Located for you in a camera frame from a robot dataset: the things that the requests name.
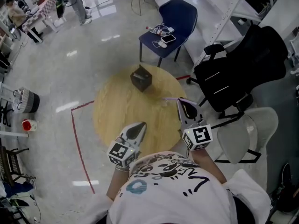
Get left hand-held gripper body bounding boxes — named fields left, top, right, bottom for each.
left=107, top=134, right=141, bottom=168

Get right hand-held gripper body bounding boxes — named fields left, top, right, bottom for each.
left=178, top=119, right=212, bottom=151

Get clear drinking glass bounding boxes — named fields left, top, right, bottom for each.
left=161, top=91, right=174, bottom=107

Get person's right forearm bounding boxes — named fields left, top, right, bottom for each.
left=190, top=147, right=228, bottom=184

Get person's left forearm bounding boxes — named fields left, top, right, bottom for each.
left=106, top=168, right=130, bottom=202

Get round wooden table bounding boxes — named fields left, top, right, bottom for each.
left=93, top=64, right=187, bottom=157

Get black square box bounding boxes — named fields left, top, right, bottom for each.
left=130, top=64, right=153, bottom=92

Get light grey chair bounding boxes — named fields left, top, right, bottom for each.
left=214, top=106, right=279, bottom=165

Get white printed t-shirt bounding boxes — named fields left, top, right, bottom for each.
left=81, top=151, right=271, bottom=224

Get white smartphone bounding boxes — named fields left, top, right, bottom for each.
left=160, top=34, right=176, bottom=43

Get black office chair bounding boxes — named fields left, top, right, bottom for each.
left=186, top=24, right=289, bottom=126

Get clear plastic water bottle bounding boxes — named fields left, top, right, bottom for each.
left=146, top=26, right=166, bottom=36

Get small red white bucket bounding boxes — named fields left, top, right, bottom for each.
left=21, top=119, right=38, bottom=132

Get black oval board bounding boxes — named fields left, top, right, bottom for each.
left=281, top=163, right=293, bottom=192

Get navy blue chair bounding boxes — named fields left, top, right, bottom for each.
left=139, top=0, right=198, bottom=68

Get white metal shelf rack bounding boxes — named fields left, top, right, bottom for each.
left=153, top=0, right=262, bottom=66

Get grey white woven basket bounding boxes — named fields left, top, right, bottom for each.
left=12, top=86, right=40, bottom=114

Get black metal lattice chair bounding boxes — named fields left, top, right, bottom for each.
left=0, top=146, right=37, bottom=189

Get white desk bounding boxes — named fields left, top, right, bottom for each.
left=0, top=80, right=30, bottom=139

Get black bag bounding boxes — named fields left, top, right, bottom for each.
left=268, top=184, right=299, bottom=213

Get black paddle-shaped object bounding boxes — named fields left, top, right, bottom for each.
left=55, top=0, right=65, bottom=19

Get checkered cloth table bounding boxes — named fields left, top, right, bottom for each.
left=22, top=0, right=67, bottom=44

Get phones and cables on chair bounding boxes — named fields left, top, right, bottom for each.
left=152, top=23, right=173, bottom=49

